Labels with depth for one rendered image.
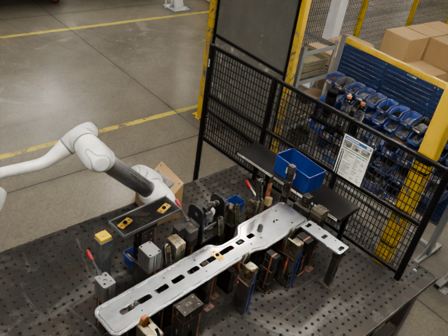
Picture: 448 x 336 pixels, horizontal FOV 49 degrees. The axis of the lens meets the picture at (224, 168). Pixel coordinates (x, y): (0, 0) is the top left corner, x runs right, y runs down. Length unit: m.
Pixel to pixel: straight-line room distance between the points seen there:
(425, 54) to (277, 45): 2.72
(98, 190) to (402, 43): 4.07
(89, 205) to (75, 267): 1.56
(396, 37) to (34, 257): 5.06
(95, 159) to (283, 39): 2.63
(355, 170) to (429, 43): 3.95
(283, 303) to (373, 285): 0.62
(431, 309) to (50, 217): 3.17
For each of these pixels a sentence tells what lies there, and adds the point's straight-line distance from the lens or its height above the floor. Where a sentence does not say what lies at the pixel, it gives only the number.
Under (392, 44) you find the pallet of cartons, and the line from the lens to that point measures 6.73.
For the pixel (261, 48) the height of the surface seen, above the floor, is 1.17.
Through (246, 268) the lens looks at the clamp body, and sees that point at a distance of 2.62.
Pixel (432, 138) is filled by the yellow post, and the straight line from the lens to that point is 2.92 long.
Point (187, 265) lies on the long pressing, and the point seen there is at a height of 1.00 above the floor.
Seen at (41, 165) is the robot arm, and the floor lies 1.33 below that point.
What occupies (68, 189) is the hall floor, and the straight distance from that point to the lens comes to 4.70.
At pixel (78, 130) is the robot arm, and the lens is 2.68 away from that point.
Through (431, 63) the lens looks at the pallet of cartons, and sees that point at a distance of 6.94.
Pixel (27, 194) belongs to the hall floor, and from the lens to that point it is 4.69.
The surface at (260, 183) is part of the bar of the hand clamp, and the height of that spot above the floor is 1.19.
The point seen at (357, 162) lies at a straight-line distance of 3.15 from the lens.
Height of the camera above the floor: 2.90
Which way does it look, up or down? 35 degrees down
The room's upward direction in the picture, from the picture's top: 10 degrees clockwise
